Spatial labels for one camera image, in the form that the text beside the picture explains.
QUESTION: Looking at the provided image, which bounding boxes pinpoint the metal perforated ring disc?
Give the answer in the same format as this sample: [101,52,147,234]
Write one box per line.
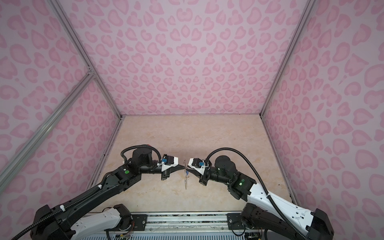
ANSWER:
[184,160,189,190]

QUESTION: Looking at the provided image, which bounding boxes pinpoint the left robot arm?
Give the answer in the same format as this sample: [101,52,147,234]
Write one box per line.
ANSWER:
[14,145,185,240]

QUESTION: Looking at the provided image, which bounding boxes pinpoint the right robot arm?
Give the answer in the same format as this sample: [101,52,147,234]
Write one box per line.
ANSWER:
[187,156,335,240]

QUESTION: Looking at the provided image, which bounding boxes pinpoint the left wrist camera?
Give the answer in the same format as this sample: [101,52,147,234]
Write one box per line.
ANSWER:
[158,156,179,172]

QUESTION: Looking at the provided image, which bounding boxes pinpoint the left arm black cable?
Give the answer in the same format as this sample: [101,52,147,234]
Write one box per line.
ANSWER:
[120,144,163,169]

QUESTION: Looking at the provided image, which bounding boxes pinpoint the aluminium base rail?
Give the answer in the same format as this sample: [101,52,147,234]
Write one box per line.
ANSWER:
[98,211,316,240]

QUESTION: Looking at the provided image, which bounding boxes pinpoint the diagonal aluminium frame bar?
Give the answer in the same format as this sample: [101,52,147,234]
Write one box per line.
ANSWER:
[1,71,95,192]

